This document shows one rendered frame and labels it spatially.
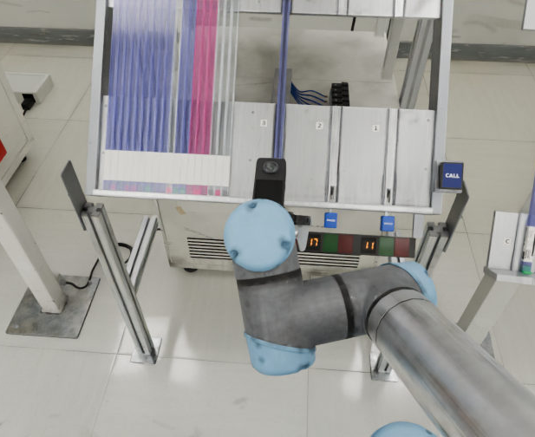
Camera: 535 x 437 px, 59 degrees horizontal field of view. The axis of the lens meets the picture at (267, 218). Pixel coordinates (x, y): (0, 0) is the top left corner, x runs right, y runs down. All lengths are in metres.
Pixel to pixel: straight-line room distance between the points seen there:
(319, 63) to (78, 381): 1.22
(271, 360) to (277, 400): 0.96
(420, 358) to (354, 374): 1.10
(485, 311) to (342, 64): 0.84
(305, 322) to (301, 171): 0.47
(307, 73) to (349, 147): 0.61
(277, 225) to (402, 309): 0.15
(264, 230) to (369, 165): 0.50
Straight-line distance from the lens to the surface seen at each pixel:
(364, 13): 1.03
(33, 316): 1.79
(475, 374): 0.42
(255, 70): 1.54
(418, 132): 0.99
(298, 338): 0.53
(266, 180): 0.70
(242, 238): 0.49
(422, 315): 0.49
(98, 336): 1.67
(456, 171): 0.95
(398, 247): 0.97
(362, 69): 1.57
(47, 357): 1.69
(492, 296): 1.32
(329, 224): 0.93
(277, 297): 0.52
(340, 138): 0.96
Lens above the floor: 1.38
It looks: 47 degrees down
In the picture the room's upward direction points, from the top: straight up
